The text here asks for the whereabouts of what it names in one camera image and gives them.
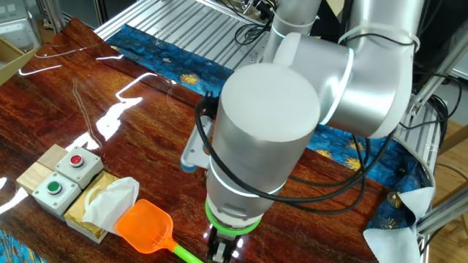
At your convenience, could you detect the slanted aluminium frame bar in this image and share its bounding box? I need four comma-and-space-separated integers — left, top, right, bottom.
408, 21, 468, 118

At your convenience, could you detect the green flange ring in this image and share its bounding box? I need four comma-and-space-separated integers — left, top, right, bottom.
204, 199, 263, 237

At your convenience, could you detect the cardboard box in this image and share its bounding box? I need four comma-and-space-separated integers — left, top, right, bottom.
0, 36, 39, 87

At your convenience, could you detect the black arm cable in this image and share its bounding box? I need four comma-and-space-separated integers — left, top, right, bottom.
195, 32, 418, 216

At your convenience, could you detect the blue starry painting cloth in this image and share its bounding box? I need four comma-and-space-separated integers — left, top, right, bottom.
0, 23, 436, 263

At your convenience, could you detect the orange green toy shovel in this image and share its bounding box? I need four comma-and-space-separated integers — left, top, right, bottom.
115, 198, 204, 263

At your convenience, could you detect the green button switch box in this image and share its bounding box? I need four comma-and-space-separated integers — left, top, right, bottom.
31, 172, 83, 222

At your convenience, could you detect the silver metal cabinet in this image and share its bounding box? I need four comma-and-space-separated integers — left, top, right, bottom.
0, 0, 42, 52

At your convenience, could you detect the black cable bundle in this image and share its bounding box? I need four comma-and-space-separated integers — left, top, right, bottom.
396, 71, 464, 132

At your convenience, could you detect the gold tissue box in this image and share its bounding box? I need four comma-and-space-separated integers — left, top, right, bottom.
64, 170, 121, 245

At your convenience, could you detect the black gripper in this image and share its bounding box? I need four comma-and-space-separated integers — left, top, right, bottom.
207, 226, 245, 263

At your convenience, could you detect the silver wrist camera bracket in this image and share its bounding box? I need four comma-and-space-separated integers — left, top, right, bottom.
181, 116, 215, 173

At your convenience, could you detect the red button switch box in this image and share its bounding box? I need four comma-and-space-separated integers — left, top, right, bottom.
54, 145, 105, 190

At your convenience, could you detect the grey thick cable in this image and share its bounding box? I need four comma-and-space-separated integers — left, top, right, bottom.
396, 134, 438, 191

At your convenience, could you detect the light wooden block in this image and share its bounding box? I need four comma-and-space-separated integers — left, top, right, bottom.
36, 143, 69, 172
15, 161, 56, 196

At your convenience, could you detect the white tissue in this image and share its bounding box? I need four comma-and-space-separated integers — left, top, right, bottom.
81, 176, 140, 235

